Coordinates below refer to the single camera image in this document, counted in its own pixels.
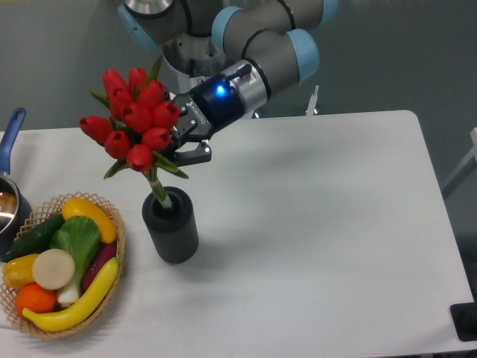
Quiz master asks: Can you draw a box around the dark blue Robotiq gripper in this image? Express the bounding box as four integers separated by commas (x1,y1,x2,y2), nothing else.
172,74,245,166

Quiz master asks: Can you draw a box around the red tulip bouquet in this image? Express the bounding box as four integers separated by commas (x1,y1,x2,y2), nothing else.
79,57,187,210

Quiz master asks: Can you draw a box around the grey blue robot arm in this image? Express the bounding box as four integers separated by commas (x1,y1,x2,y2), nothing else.
118,1,339,166

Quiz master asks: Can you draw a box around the dark grey ribbed vase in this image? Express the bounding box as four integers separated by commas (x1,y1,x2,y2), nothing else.
142,186,199,264

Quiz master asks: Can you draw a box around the purple sweet potato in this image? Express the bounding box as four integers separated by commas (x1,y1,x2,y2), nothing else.
81,242,117,292

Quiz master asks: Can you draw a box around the green bok choy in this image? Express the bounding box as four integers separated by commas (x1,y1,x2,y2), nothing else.
49,216,101,307

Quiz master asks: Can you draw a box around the woven wicker basket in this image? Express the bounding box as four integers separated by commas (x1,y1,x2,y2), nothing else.
1,192,126,339

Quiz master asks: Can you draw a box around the green cucumber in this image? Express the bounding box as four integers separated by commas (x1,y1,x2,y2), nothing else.
1,214,65,263

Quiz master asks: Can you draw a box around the beige round slice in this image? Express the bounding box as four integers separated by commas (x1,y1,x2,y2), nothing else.
32,248,75,290

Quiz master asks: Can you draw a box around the yellow bell pepper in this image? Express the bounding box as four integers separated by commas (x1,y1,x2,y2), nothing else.
2,254,39,290

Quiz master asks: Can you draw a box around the yellow banana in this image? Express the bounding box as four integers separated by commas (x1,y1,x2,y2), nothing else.
22,257,119,333

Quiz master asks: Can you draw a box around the orange fruit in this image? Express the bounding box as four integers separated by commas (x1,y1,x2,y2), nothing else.
15,283,57,316

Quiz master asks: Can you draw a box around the black device at edge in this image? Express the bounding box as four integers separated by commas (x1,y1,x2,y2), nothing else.
449,302,476,342

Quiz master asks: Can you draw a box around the blue handled saucepan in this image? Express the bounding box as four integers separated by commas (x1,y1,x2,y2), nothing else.
1,107,32,254

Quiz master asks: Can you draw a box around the white frame at right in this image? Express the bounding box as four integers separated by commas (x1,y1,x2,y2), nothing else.
441,128,476,200

